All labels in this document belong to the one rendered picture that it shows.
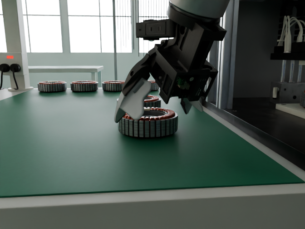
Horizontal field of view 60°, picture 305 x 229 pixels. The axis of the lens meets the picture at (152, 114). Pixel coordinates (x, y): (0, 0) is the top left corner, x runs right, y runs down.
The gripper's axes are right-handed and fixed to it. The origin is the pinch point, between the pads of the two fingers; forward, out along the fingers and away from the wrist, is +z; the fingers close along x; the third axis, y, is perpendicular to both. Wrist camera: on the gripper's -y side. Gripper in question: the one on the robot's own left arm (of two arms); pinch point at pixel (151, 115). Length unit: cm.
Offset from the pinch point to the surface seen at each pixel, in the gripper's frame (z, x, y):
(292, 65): -6.8, 40.8, -4.8
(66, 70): 155, 44, -257
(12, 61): 33, -20, -74
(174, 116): -1.2, 3.3, 2.3
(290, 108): -3.6, 29.4, 6.7
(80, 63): 324, 146, -549
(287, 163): -7.3, 9.3, 19.9
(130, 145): 0.8, -6.3, 5.5
